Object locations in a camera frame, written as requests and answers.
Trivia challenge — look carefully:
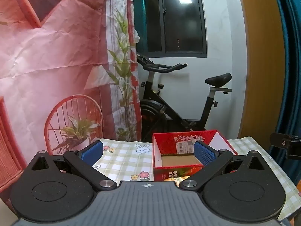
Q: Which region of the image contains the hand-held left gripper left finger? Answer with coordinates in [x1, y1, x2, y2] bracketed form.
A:
[26, 140, 118, 191]

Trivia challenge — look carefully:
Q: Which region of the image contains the red strawberry cardboard box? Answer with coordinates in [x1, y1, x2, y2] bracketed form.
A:
[152, 129, 239, 182]

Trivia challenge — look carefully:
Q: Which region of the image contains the pink printed backdrop cloth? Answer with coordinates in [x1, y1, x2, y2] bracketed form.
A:
[0, 0, 143, 198]

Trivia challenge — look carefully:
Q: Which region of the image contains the checked bunny tablecloth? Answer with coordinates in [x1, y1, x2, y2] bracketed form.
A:
[90, 137, 301, 222]

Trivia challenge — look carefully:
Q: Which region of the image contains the dark window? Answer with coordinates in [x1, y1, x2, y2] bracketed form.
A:
[133, 0, 207, 58]

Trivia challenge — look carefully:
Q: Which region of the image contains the teal curtain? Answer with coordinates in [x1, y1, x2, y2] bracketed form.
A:
[268, 0, 301, 186]

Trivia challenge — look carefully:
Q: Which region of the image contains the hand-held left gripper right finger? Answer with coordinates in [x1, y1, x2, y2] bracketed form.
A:
[180, 140, 274, 191]

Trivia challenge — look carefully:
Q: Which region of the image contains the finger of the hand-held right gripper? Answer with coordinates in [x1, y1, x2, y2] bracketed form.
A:
[270, 132, 287, 147]

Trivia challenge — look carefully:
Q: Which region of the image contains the black exercise bike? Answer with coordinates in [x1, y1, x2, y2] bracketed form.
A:
[136, 55, 233, 142]

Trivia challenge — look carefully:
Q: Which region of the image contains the wooden door panel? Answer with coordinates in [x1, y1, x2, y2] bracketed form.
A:
[236, 0, 286, 144]

